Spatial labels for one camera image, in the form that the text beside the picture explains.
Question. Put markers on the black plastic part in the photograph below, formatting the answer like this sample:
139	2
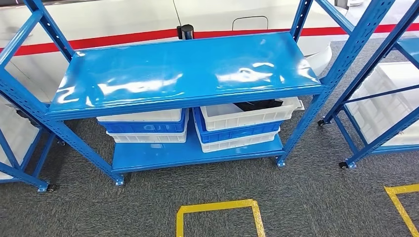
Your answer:
258	104

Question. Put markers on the blue metal shelf rack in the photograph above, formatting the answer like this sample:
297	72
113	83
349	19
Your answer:
180	72
376	149
19	176

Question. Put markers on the yellow floor tape square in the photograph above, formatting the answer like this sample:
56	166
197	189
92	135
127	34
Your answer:
216	206

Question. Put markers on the white car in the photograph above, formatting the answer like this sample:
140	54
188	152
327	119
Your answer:
114	19

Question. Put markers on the black barrier stanchion post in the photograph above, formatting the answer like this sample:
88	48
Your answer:
186	32

